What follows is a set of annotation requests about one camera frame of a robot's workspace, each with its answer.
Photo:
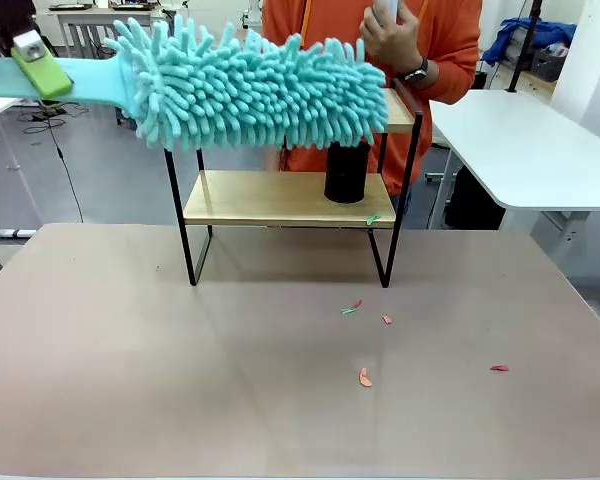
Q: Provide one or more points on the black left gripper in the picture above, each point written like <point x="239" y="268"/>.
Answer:
<point x="2" y="22"/>

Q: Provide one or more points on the teal microfiber duster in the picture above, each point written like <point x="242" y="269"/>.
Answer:
<point x="260" y="95"/>

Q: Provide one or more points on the white box speaker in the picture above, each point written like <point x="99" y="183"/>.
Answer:
<point x="387" y="9"/>

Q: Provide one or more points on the person left forearm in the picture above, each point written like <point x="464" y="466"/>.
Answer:
<point x="452" y="65"/>

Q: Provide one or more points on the person left hand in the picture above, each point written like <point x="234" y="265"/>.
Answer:
<point x="395" y="45"/>

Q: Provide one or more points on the white background desk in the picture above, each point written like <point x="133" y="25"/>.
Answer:
<point x="95" y="20"/>

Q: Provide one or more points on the white power strip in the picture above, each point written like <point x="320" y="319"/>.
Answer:
<point x="16" y="233"/>

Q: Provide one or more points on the black cylinder container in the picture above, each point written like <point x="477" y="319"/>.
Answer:
<point x="347" y="175"/>

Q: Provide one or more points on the green paper scrap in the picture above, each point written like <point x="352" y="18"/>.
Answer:
<point x="348" y="311"/>
<point x="373" y="219"/>

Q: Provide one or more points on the black smartwatch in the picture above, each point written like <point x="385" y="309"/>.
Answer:
<point x="416" y="72"/>

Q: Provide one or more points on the orange hoodie torso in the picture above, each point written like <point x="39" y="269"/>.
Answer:
<point x="445" y="30"/>

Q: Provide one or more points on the black bin under table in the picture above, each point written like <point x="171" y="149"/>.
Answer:
<point x="472" y="205"/>

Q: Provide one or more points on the large white table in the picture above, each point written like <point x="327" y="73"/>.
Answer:
<point x="520" y="145"/>

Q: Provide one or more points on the blue cloth pile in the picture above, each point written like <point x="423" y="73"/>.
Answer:
<point x="525" y="37"/>

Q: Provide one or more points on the black tripod pole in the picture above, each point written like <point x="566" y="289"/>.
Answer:
<point x="527" y="45"/>

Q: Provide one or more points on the grey storage crate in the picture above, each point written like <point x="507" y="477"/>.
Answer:
<point x="547" y="62"/>

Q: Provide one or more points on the wooden two-tier metal-frame shelf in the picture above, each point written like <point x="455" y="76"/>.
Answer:
<point x="280" y="200"/>

